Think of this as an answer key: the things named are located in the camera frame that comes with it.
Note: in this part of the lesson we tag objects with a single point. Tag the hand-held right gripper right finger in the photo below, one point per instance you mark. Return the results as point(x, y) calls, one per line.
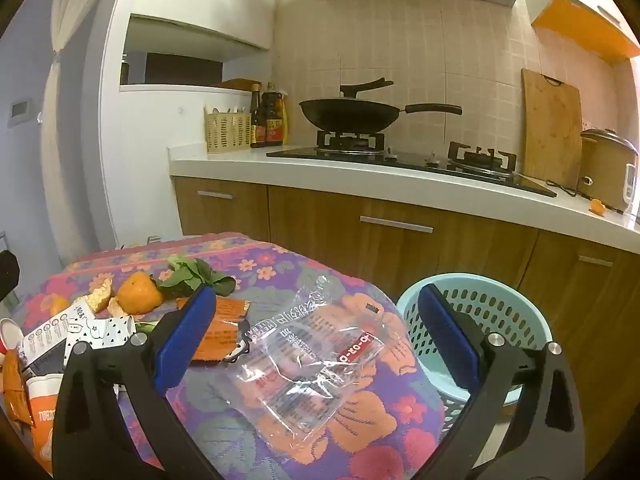
point(450, 342)

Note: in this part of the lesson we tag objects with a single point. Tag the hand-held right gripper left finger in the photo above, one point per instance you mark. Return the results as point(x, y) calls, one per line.
point(184, 342)

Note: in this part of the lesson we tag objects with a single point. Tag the orange snack wrapper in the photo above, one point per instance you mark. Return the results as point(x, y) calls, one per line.
point(222, 335)

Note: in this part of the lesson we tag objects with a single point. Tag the red and white cup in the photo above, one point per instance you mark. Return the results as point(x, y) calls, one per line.
point(10, 335)

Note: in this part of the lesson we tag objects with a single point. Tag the light blue plastic basket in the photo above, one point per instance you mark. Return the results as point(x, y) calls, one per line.
point(505, 310)

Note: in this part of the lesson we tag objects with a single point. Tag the orange peel piece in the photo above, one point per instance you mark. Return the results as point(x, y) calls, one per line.
point(101, 296)
point(117, 308)

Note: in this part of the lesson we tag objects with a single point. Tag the white dotted paper carton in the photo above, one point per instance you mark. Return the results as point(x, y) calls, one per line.
point(55, 332)

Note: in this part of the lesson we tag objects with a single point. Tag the clear plastic bag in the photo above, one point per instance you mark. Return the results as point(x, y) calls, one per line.
point(300, 360)

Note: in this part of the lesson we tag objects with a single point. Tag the orange packet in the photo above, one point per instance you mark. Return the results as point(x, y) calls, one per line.
point(15, 390)

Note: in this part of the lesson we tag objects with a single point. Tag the orange paper cup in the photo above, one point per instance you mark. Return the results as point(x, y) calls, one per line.
point(42, 415)

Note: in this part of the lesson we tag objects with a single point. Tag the tangerine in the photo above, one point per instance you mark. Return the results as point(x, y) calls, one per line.
point(137, 295)

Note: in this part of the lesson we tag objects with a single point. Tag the green leafy sprig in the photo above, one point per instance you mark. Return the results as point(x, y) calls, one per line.
point(192, 275)

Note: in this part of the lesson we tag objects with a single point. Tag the floral printed cloth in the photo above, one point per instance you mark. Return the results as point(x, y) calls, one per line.
point(360, 410)

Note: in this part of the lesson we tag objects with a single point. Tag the white curtain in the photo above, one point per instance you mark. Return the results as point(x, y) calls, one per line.
point(62, 125)

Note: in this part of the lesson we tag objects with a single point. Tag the wooden kitchen cabinet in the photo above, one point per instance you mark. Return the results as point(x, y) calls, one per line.
point(320, 220)

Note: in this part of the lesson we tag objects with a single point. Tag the black gas stove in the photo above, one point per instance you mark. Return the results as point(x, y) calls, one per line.
point(415, 160)

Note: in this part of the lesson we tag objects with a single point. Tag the small orange object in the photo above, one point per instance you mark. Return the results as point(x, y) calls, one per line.
point(597, 207)

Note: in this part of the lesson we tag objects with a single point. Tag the beige utensil basket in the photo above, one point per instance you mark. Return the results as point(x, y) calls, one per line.
point(227, 132)

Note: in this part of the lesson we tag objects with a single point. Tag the dark sauce bottle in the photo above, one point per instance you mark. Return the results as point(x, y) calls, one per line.
point(257, 125)

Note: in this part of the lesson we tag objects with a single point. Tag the beige rice cooker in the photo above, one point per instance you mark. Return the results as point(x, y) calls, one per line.
point(605, 170)

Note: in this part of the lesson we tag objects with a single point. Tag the wooden cutting board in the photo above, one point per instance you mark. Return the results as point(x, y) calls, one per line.
point(550, 130)

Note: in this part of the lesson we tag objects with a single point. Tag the red label sauce bottle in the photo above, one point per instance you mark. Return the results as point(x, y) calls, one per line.
point(273, 122)

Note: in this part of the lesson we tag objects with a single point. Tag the yellow bottle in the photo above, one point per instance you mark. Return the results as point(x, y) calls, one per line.
point(285, 120)

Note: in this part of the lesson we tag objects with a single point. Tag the black wok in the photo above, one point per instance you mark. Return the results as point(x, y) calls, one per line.
point(350, 115)

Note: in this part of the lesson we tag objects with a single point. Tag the wall switch panel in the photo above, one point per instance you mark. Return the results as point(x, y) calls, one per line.
point(20, 112)

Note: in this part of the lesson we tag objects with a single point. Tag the orange wall cabinet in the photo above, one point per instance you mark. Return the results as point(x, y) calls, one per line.
point(580, 25)

